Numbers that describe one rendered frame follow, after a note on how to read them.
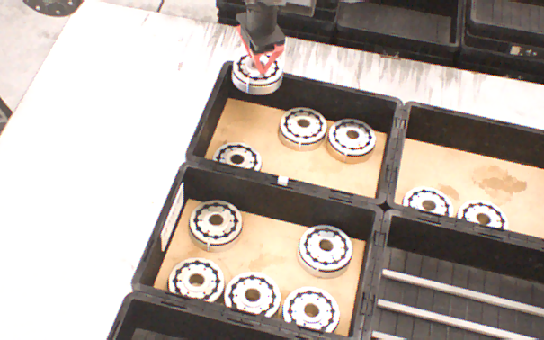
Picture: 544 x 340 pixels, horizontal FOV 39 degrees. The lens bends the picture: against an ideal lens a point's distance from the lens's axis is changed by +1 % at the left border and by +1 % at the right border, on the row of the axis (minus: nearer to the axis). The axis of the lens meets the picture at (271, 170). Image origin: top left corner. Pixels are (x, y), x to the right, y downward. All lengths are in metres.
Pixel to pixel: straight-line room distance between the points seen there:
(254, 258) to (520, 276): 0.51
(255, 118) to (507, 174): 0.56
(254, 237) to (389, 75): 0.73
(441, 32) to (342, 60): 0.75
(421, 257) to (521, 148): 0.35
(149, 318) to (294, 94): 0.61
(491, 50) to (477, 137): 0.88
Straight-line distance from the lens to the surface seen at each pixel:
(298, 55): 2.06
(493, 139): 1.71
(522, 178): 1.73
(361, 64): 2.07
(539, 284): 1.58
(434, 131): 1.70
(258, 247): 1.49
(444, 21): 2.80
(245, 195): 1.50
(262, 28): 1.48
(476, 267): 1.56
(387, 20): 2.74
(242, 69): 1.57
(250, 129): 1.68
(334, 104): 1.69
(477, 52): 2.55
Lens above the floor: 2.07
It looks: 50 degrees down
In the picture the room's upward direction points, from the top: 7 degrees clockwise
